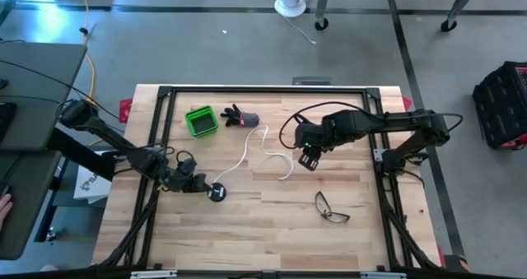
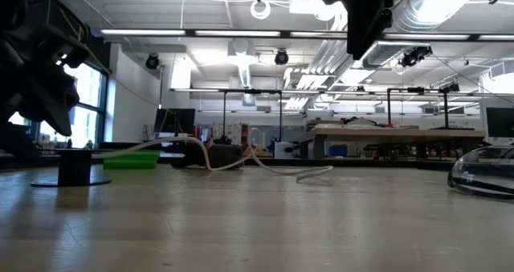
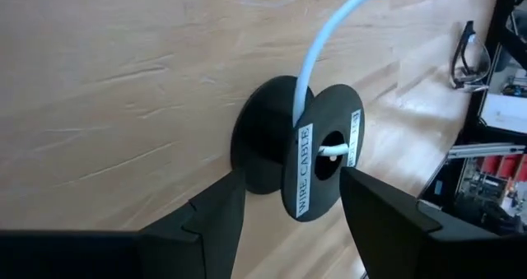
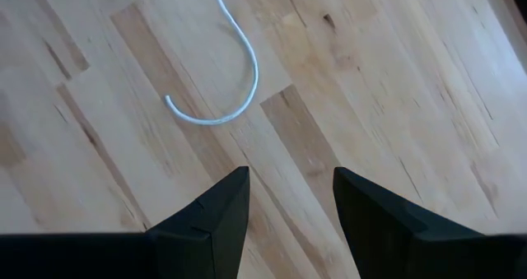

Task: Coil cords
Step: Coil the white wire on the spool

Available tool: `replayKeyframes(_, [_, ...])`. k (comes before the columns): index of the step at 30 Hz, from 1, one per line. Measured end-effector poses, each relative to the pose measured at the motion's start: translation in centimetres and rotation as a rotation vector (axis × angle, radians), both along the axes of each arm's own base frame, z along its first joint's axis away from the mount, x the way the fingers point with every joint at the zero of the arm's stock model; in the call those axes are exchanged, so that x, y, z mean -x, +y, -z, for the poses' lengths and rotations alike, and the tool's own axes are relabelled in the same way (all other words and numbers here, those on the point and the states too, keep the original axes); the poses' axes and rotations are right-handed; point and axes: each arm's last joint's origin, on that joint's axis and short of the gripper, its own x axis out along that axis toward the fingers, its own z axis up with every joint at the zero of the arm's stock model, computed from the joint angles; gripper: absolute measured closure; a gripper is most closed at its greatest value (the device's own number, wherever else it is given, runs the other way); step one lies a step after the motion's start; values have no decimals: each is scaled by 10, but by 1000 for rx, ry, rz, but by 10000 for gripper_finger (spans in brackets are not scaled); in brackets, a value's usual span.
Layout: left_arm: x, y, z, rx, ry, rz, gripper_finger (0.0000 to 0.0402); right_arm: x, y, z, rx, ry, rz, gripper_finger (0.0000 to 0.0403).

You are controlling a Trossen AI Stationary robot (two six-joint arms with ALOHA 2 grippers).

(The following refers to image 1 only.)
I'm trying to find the green square container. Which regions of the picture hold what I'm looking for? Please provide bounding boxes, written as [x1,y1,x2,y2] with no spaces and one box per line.
[184,105,220,139]

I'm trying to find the clear safety glasses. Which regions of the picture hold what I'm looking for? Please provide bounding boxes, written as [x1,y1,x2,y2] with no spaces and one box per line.
[314,190,352,225]

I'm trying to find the black grey work glove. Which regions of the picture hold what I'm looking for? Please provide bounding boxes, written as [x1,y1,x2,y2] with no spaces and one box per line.
[220,103,261,128]

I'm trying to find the yellow cable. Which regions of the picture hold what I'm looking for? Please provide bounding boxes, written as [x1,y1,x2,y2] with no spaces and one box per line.
[76,0,104,146]

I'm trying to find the black left wrist camera cable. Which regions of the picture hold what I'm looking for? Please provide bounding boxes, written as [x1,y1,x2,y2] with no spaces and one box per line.
[175,149,198,167]

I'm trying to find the grey desk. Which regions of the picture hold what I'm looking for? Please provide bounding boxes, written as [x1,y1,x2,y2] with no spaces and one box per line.
[0,42,88,152]
[0,149,63,262]

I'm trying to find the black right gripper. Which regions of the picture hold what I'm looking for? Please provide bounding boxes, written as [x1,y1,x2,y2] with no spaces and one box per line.
[292,122,330,172]

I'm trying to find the black tool crate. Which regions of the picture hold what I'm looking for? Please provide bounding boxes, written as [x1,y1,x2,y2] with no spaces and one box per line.
[472,60,527,151]

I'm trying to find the white pole base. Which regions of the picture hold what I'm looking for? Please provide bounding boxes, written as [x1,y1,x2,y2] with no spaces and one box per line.
[273,0,307,18]

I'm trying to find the white cord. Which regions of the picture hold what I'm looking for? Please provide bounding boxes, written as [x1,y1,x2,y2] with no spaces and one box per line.
[212,124,295,185]

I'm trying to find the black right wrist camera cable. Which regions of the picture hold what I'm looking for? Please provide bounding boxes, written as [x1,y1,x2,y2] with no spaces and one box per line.
[278,100,374,151]

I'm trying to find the black aluminium table frame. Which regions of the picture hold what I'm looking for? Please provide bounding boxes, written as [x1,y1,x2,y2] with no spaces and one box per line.
[96,84,444,272]

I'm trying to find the white printed box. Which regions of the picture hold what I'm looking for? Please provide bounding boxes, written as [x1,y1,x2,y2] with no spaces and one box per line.
[72,149,114,205]

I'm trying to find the silver metal bracket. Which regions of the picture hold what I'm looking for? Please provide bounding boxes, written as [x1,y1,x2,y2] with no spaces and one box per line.
[130,269,178,279]
[360,271,408,279]

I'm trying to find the grey metal plate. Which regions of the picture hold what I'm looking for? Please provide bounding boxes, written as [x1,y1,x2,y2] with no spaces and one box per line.
[291,76,333,86]

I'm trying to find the white floor cable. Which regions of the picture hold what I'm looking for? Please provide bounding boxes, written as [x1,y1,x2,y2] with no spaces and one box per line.
[282,14,318,46]

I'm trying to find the grey rolling table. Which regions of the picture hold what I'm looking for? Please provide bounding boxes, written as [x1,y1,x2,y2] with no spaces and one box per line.
[315,0,399,31]
[423,0,485,33]

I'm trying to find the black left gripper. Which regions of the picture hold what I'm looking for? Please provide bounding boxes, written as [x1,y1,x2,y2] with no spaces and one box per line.
[163,165,213,193]

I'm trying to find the person's hand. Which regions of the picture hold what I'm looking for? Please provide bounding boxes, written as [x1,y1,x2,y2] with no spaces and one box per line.
[0,192,14,231]

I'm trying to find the desk caster wheel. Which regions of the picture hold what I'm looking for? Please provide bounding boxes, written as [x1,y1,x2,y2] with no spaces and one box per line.
[44,226,67,243]

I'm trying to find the orange black clamp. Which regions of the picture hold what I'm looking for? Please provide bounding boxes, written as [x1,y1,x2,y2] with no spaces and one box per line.
[443,253,470,274]

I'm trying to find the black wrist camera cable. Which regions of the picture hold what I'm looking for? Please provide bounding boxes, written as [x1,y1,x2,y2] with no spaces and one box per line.
[175,149,198,167]
[278,100,374,151]

